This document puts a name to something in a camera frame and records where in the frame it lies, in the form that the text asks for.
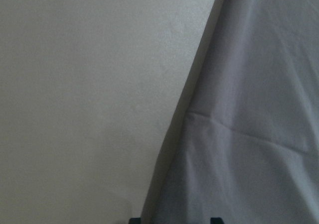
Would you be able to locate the brown t-shirt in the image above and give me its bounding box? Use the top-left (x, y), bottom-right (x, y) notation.
top-left (142, 0), bottom-right (319, 224)

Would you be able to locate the left gripper black left finger tip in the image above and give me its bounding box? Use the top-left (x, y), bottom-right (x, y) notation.
top-left (128, 218), bottom-right (141, 224)

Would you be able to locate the left gripper black right finger tip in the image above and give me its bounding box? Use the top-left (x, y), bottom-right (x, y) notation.
top-left (210, 217), bottom-right (222, 224)

